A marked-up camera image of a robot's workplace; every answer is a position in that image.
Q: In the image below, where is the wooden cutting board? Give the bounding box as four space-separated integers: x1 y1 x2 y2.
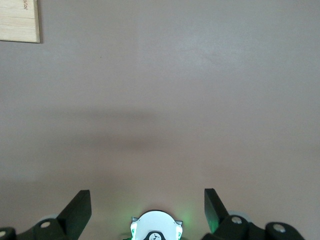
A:
0 0 41 44

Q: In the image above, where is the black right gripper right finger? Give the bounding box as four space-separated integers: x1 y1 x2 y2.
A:
201 188 305 240

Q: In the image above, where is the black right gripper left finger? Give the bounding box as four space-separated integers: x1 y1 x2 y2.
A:
0 189 92 240

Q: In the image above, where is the brown table mat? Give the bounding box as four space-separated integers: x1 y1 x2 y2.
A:
0 0 320 240

